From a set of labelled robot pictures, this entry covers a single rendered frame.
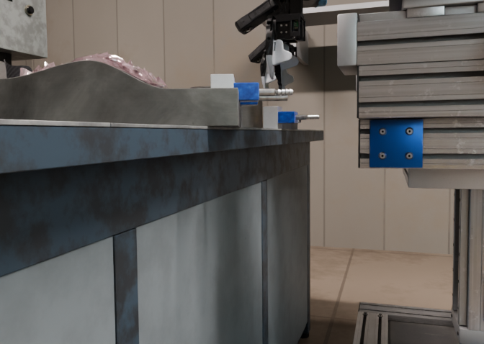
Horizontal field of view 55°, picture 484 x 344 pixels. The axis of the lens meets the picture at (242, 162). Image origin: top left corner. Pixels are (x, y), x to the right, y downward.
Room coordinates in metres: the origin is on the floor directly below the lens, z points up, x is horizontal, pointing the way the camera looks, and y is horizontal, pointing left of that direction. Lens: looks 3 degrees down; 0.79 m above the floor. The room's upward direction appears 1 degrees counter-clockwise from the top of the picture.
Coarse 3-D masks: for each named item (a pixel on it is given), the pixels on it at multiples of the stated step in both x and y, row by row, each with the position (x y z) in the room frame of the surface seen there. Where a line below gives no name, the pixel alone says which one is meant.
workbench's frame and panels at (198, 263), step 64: (0, 128) 0.32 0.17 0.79; (64, 128) 0.39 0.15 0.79; (128, 128) 0.48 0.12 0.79; (0, 192) 0.38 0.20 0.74; (64, 192) 0.46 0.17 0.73; (128, 192) 0.57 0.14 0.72; (192, 192) 0.75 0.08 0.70; (256, 192) 1.10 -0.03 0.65; (0, 256) 0.38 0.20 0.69; (64, 256) 0.46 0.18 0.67; (128, 256) 0.56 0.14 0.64; (192, 256) 0.75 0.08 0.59; (256, 256) 1.10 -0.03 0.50; (0, 320) 0.38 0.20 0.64; (64, 320) 0.45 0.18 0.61; (128, 320) 0.56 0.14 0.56; (192, 320) 0.74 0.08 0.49; (256, 320) 1.09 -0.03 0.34
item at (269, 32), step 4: (268, 24) 1.11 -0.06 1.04; (268, 28) 1.11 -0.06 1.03; (268, 32) 1.10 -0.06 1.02; (272, 32) 1.10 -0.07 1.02; (268, 36) 1.10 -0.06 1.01; (272, 36) 1.10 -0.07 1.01; (268, 40) 1.10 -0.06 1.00; (272, 40) 1.10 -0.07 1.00; (268, 44) 1.10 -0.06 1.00; (272, 44) 1.10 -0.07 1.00; (268, 48) 1.10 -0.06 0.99; (272, 48) 1.10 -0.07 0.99; (268, 52) 1.10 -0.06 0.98; (272, 52) 1.10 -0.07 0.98
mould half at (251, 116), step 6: (258, 102) 1.19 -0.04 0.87; (246, 108) 1.09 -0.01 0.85; (252, 108) 1.14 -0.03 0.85; (258, 108) 1.19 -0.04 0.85; (246, 114) 1.09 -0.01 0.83; (252, 114) 1.14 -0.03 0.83; (258, 114) 1.19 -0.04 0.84; (246, 120) 1.09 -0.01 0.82; (252, 120) 1.14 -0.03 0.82; (258, 120) 1.18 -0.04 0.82; (246, 126) 1.09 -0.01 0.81; (252, 126) 1.14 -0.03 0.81; (258, 126) 1.18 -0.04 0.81
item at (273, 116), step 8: (264, 112) 1.13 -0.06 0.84; (272, 112) 1.13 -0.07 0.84; (280, 112) 1.12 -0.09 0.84; (288, 112) 1.12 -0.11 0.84; (296, 112) 1.14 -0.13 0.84; (264, 120) 1.13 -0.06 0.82; (272, 120) 1.13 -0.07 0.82; (280, 120) 1.12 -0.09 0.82; (288, 120) 1.12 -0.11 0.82; (296, 120) 1.14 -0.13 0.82; (272, 128) 1.13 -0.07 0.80; (280, 128) 1.15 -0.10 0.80
